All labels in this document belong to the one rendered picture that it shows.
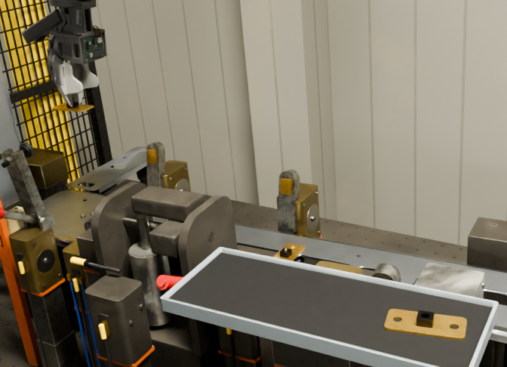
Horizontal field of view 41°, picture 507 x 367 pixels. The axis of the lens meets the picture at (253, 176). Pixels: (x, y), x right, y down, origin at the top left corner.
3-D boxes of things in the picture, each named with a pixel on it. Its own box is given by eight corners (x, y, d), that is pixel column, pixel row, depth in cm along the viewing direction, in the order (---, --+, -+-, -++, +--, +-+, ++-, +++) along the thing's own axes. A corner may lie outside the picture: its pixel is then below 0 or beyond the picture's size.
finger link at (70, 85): (79, 113, 129) (75, 66, 126) (56, 108, 132) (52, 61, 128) (90, 109, 132) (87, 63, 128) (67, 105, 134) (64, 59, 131)
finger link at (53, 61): (55, 87, 128) (51, 40, 125) (49, 85, 129) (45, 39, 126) (72, 81, 132) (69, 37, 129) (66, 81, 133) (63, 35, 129)
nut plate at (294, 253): (287, 244, 126) (287, 238, 126) (305, 248, 124) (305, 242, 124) (265, 265, 120) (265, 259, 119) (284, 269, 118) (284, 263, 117)
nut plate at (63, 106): (95, 106, 134) (93, 100, 134) (81, 112, 131) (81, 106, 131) (64, 104, 139) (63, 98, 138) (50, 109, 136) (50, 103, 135)
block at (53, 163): (90, 279, 181) (64, 154, 167) (69, 294, 175) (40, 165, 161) (69, 274, 185) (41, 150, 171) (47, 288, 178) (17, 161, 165)
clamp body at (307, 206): (334, 320, 154) (327, 180, 141) (312, 350, 145) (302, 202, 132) (308, 313, 158) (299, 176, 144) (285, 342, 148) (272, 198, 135)
